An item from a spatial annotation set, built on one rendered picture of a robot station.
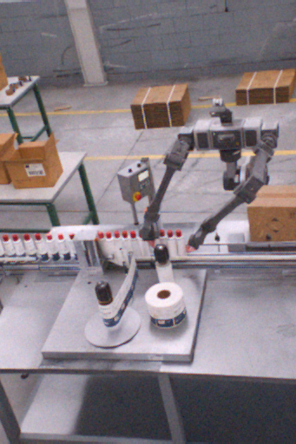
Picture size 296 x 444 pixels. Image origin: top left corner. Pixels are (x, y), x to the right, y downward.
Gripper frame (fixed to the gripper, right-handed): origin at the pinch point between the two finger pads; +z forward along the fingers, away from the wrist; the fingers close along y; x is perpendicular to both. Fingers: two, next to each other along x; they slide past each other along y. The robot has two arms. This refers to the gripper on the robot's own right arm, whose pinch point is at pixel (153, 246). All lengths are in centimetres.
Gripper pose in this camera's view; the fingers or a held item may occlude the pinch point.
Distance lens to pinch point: 365.8
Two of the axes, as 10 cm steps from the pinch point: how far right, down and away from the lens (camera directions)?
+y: 9.6, -0.4, -2.7
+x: 2.1, -5.6, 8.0
